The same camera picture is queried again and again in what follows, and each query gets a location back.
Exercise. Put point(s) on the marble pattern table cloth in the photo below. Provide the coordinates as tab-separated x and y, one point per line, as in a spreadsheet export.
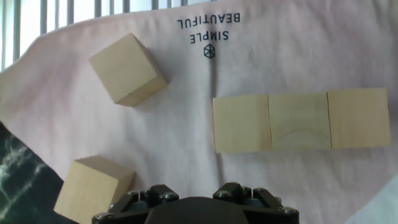
186	77

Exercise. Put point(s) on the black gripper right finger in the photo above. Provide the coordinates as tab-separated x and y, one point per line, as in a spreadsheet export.
248	194

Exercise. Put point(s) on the light wooden cube block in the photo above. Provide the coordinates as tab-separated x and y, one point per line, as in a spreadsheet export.
242	124
359	118
90	189
300	121
126	70

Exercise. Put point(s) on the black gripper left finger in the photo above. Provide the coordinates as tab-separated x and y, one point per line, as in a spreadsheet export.
140	196

